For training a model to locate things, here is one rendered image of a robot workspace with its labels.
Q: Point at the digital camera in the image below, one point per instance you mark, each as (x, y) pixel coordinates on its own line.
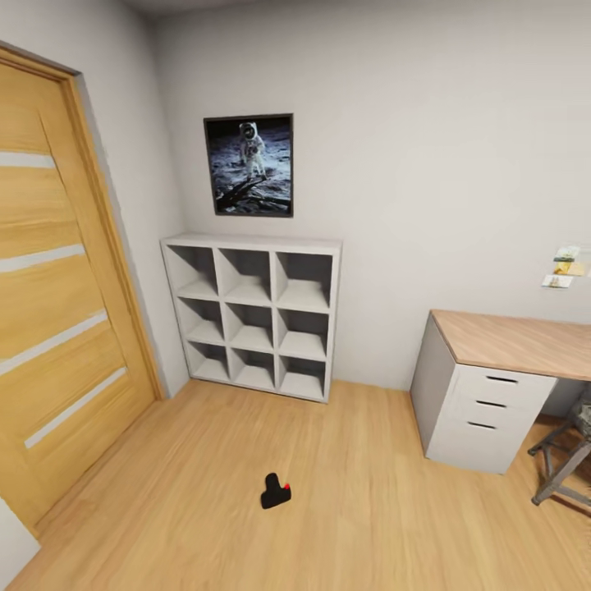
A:
(275, 495)

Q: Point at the picture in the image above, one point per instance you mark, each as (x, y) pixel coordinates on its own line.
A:
(567, 253)
(562, 268)
(557, 282)

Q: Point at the painting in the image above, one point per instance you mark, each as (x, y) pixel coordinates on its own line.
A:
(251, 164)

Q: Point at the door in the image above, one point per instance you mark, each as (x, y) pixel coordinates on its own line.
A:
(76, 365)

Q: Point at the desk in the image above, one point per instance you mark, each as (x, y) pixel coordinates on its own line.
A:
(482, 379)

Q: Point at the bookcase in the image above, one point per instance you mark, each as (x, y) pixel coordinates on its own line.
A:
(198, 332)

